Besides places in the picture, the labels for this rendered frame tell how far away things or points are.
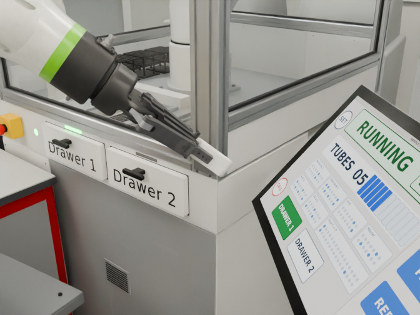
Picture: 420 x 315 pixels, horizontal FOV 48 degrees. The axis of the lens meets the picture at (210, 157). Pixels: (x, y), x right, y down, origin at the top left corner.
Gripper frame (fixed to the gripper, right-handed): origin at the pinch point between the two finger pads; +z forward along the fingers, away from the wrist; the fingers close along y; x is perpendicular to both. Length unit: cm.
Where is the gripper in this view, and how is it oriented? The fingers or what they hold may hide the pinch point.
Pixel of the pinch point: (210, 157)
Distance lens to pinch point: 75.3
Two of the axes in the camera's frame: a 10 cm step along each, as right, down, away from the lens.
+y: -1.0, -4.0, 9.1
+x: -6.3, 7.3, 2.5
